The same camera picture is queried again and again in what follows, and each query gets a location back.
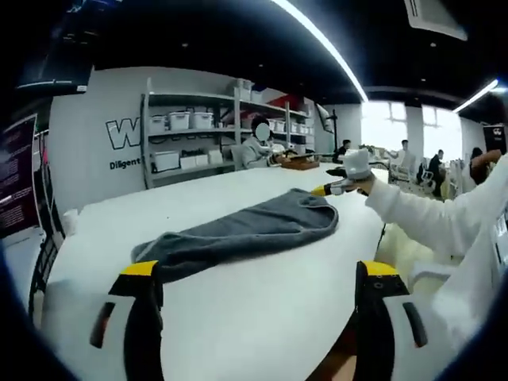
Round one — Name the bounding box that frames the grey towel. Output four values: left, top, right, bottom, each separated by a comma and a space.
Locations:
130, 187, 340, 285

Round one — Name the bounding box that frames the person's right hand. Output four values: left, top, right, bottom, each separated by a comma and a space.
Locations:
355, 176, 379, 198

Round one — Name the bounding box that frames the brown wooden tray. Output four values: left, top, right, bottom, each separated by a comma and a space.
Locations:
276, 152, 321, 171

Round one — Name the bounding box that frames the person's white clothing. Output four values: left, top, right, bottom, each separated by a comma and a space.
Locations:
391, 220, 508, 381

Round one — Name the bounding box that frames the dark office chair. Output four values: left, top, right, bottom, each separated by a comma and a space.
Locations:
28, 164, 67, 321

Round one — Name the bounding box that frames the white paper cup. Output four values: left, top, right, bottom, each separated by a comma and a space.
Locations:
62, 208, 79, 236

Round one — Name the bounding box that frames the grey metal shelf unit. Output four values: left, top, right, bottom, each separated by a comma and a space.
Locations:
140, 76, 319, 191

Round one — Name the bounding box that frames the group of white storage boxes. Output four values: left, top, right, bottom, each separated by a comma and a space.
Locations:
148, 78, 315, 173

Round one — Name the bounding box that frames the ceiling air conditioner unit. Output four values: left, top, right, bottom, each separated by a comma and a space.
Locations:
402, 0, 470, 41

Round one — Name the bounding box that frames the purple display screen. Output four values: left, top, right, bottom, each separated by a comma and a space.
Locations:
0, 112, 41, 240

